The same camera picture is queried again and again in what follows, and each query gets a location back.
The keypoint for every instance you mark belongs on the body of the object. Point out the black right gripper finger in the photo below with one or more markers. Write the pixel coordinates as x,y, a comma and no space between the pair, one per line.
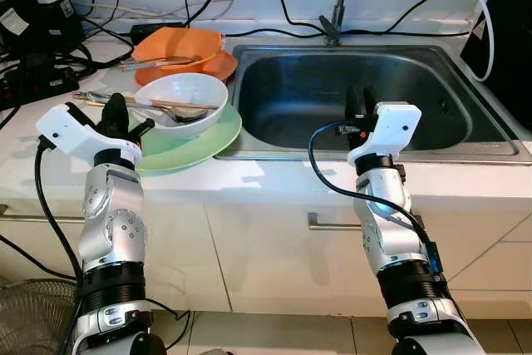
369,101
353,101

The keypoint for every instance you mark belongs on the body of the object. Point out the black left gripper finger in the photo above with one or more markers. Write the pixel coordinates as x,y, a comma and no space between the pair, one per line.
115,112
142,128

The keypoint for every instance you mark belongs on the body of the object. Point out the silver metal cutlery piece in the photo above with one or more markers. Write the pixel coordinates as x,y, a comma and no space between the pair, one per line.
187,112

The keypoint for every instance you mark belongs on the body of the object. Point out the white bowl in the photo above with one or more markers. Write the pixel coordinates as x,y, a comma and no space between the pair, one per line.
195,124

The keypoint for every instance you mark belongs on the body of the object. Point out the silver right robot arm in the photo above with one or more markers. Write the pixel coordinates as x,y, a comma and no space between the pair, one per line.
391,222

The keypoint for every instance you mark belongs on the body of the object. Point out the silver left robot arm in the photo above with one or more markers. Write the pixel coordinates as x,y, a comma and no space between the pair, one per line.
112,230

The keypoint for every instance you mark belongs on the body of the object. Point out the stainless steel kitchen sink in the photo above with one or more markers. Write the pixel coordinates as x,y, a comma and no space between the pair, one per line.
357,97

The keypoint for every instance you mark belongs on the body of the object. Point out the long brown grey utensil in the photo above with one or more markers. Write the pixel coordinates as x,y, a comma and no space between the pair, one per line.
158,61

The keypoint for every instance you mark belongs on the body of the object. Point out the light green plate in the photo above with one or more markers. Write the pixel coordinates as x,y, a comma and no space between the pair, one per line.
208,143

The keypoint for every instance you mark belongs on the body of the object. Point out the black power strip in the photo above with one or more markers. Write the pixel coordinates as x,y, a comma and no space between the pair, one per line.
37,85

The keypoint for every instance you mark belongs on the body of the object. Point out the orange bowl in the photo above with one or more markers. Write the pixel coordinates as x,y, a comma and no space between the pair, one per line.
179,43

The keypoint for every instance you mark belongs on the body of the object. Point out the flat black adapter box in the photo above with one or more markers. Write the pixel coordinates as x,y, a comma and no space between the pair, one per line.
158,28

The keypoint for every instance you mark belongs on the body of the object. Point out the chrome sink faucet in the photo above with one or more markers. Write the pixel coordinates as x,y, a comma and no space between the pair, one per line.
337,6

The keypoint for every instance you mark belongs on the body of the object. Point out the orange plate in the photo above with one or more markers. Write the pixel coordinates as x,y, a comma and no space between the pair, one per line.
220,68

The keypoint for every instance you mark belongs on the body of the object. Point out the black power adapter white label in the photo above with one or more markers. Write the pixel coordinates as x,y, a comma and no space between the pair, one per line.
12,35
54,27

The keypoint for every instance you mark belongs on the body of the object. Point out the white cabinet door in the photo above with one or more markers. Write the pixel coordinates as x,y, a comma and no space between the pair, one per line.
179,247
274,272

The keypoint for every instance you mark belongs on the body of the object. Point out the black water dispenser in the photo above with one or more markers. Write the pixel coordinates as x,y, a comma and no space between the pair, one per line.
507,39

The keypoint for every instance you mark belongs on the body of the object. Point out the metal fan grille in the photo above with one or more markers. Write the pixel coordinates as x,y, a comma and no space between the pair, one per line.
33,322

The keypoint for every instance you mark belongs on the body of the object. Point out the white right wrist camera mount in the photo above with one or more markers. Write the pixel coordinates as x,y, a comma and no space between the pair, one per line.
392,126

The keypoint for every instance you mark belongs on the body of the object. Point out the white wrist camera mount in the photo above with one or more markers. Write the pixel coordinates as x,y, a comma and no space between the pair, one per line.
392,126
71,130

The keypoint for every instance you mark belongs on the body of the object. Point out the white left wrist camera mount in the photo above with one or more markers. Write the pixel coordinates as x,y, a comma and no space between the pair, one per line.
71,130

